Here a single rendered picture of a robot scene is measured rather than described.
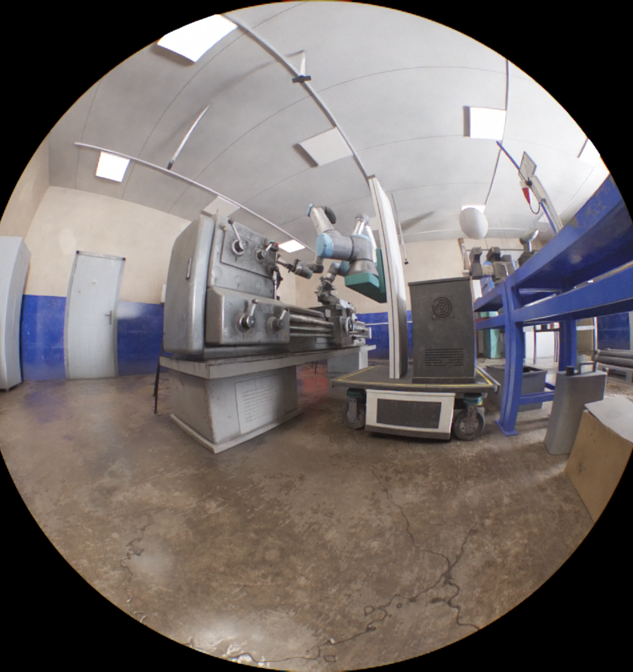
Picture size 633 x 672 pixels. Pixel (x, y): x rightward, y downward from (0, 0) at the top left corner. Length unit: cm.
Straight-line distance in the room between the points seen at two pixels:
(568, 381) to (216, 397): 163
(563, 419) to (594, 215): 79
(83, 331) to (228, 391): 346
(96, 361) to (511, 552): 453
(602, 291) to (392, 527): 86
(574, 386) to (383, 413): 98
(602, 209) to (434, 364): 96
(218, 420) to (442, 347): 116
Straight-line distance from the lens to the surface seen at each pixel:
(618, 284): 67
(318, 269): 194
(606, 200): 69
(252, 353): 126
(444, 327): 104
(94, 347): 413
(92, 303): 420
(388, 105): 319
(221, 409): 107
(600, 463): 92
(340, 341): 200
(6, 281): 363
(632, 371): 299
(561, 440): 118
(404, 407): 104
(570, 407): 113
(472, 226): 477
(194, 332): 101
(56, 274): 450
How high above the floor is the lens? 55
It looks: 2 degrees up
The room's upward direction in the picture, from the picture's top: 2 degrees counter-clockwise
